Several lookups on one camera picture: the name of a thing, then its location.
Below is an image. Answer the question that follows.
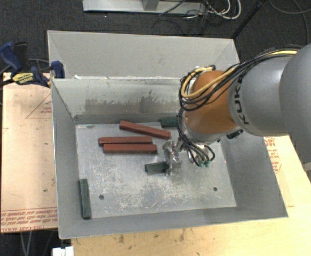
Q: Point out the red-brown flat block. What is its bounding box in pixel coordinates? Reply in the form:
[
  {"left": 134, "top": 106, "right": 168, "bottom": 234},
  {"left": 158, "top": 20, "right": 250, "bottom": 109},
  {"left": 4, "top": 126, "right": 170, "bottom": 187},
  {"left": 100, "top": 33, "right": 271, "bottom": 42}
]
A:
[
  {"left": 98, "top": 135, "right": 154, "bottom": 147},
  {"left": 118, "top": 119, "right": 172, "bottom": 140},
  {"left": 102, "top": 143, "right": 158, "bottom": 155}
]

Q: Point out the brown cardboard board red print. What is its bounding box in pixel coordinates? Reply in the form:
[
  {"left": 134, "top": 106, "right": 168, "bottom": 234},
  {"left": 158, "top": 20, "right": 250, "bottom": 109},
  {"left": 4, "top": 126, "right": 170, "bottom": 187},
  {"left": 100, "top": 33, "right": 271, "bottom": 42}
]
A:
[{"left": 0, "top": 71, "right": 295, "bottom": 235}]

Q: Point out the grey metal bin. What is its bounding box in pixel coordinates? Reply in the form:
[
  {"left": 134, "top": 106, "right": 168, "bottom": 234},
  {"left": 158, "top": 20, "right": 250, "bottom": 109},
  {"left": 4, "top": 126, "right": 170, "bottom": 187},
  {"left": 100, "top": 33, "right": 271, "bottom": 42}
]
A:
[{"left": 47, "top": 30, "right": 289, "bottom": 240}]

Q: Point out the dark green flat block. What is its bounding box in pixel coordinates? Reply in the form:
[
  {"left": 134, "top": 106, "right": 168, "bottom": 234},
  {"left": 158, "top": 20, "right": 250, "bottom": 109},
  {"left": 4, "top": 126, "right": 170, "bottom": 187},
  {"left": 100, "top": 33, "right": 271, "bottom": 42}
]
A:
[
  {"left": 144, "top": 162, "right": 170, "bottom": 175},
  {"left": 159, "top": 117, "right": 179, "bottom": 129},
  {"left": 78, "top": 178, "right": 93, "bottom": 220}
]

